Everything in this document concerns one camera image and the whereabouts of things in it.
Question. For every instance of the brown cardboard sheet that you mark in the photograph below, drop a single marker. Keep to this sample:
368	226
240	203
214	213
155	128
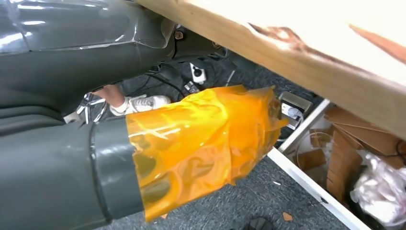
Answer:
358	127
344	168

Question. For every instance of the small cardboard box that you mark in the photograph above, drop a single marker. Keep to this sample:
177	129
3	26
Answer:
309	158

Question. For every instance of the white socket cube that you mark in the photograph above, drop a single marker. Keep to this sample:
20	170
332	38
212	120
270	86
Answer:
198	76

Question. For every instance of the white plug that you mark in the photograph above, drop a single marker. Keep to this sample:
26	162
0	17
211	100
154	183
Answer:
290	111

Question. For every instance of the person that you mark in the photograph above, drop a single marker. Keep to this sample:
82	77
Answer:
111	95

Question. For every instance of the grey floor socket box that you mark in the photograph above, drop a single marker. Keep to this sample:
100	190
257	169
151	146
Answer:
298	101

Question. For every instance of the black round object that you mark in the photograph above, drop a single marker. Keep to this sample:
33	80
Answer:
260	224

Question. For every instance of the small cardboard scrap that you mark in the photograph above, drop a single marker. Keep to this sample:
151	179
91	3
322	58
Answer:
287	216

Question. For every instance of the white plastic bag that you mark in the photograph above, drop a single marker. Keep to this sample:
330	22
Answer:
380	190

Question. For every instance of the chrome stool base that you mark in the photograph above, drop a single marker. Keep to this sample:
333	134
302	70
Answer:
90	106

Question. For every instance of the white storage box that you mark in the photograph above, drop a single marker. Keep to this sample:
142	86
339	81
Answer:
304	181

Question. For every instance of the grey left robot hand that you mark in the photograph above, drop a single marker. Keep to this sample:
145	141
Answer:
79	63

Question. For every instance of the white sneaker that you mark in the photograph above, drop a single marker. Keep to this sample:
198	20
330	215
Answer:
142	103

